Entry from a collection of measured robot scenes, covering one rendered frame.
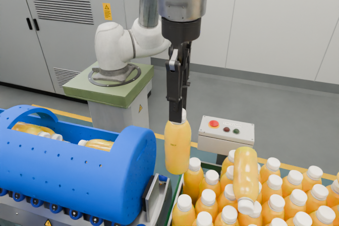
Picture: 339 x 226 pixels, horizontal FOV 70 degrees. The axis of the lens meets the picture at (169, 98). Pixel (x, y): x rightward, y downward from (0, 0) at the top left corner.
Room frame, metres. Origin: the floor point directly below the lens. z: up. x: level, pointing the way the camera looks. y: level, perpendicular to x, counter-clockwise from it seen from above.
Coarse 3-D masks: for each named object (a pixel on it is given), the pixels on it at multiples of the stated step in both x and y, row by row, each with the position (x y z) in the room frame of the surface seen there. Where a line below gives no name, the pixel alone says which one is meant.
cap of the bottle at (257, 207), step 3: (255, 201) 0.39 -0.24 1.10; (255, 204) 0.38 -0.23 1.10; (258, 204) 0.38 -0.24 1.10; (255, 207) 0.37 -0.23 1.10; (258, 207) 0.37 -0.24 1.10; (261, 207) 0.37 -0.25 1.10; (255, 210) 0.36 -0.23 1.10; (258, 210) 0.36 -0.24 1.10; (252, 213) 0.36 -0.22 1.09; (255, 213) 0.36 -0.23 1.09; (258, 213) 0.36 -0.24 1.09
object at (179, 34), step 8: (168, 24) 0.43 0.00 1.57; (176, 24) 0.42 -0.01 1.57; (184, 24) 0.42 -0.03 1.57; (192, 24) 0.42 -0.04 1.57; (200, 24) 0.45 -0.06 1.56; (168, 32) 0.43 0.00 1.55; (176, 32) 0.42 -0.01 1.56; (184, 32) 0.42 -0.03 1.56; (192, 32) 0.43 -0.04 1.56; (176, 40) 0.42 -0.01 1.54; (184, 40) 0.42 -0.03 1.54; (192, 40) 0.43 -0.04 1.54; (176, 48) 0.42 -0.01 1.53; (184, 48) 0.44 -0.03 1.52
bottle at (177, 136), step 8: (168, 120) 0.47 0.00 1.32; (168, 128) 0.44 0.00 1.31; (176, 128) 0.44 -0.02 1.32; (184, 128) 0.44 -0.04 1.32; (168, 136) 0.44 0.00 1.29; (176, 136) 0.43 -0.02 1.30; (184, 136) 0.43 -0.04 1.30; (168, 144) 0.43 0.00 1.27; (176, 144) 0.43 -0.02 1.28; (184, 144) 0.43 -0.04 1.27; (168, 152) 0.44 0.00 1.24; (176, 152) 0.43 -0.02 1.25; (184, 152) 0.43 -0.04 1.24; (168, 160) 0.44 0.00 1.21; (176, 160) 0.43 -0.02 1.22; (184, 160) 0.43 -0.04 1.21; (168, 168) 0.44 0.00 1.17; (176, 168) 0.43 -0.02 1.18; (184, 168) 0.43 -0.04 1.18
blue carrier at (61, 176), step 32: (0, 128) 0.55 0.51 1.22; (64, 128) 0.71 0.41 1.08; (96, 128) 0.68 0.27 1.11; (128, 128) 0.54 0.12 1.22; (0, 160) 0.47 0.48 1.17; (32, 160) 0.45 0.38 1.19; (64, 160) 0.44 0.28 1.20; (96, 160) 0.43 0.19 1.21; (128, 160) 0.42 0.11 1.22; (32, 192) 0.42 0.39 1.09; (64, 192) 0.39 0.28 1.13; (96, 192) 0.38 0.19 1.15; (128, 192) 0.39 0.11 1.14
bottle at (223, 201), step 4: (220, 196) 0.43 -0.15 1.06; (224, 196) 0.42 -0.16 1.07; (220, 200) 0.42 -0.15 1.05; (224, 200) 0.41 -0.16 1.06; (228, 200) 0.41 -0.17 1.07; (232, 200) 0.41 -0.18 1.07; (236, 200) 0.41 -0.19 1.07; (220, 204) 0.41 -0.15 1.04; (224, 204) 0.41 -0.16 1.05; (228, 204) 0.40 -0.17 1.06; (232, 204) 0.40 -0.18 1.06; (236, 204) 0.40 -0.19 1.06; (220, 208) 0.41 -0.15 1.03; (236, 208) 0.40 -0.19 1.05
